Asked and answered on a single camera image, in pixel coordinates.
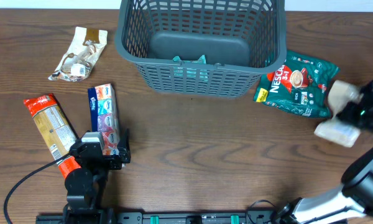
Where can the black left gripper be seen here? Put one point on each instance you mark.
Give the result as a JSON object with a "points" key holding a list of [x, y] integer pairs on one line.
{"points": [[110, 160]]}

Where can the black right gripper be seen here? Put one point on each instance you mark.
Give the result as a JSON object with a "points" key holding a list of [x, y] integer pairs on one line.
{"points": [[348, 111]]}

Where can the beige resealable pouch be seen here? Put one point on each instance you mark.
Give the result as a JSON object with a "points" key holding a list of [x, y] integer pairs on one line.
{"points": [[334, 130]]}

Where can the Kleenex tissue multipack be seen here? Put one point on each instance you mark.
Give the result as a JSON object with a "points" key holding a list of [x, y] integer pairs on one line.
{"points": [[104, 116]]}

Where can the green Nescafe 3-in-1 bag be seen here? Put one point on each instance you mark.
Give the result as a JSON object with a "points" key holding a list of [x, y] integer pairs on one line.
{"points": [[299, 86]]}

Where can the small teal snack packet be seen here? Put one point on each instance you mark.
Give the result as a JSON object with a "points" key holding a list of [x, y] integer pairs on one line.
{"points": [[191, 72]]}

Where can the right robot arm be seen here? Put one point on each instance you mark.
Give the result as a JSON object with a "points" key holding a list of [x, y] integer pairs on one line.
{"points": [[354, 197]]}

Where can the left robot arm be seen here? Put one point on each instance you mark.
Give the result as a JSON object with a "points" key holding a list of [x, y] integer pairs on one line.
{"points": [[85, 185]]}

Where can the orange spaghetti packet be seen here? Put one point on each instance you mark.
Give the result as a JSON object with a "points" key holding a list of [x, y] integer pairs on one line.
{"points": [[52, 124]]}

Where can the beige brown snack pouch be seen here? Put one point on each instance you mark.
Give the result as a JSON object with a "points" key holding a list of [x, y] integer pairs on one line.
{"points": [[84, 51]]}

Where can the grey plastic basket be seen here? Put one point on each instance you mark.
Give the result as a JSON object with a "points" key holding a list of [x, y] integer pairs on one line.
{"points": [[241, 40]]}

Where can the black mounting rail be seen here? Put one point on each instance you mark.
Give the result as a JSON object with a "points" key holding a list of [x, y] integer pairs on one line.
{"points": [[260, 216]]}

